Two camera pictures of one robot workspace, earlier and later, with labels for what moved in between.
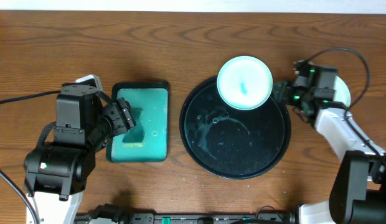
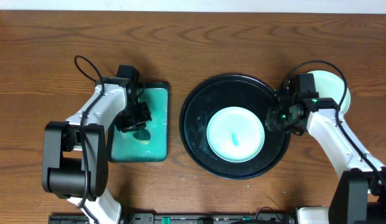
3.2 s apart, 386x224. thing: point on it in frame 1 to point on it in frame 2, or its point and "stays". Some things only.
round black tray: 229,142 stays
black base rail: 108,214 stays
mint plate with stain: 244,83 to 235,134
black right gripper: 286,94 to 274,119
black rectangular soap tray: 149,140 stays
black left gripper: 122,114 to 134,118
